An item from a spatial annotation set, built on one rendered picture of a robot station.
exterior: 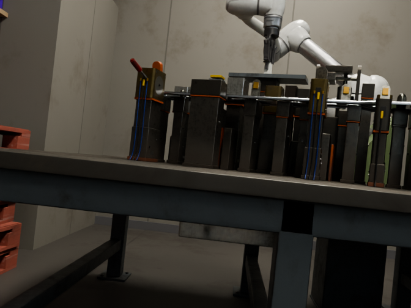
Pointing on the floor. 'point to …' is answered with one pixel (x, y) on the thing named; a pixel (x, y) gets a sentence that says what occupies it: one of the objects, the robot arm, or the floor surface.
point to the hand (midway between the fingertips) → (268, 70)
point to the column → (348, 274)
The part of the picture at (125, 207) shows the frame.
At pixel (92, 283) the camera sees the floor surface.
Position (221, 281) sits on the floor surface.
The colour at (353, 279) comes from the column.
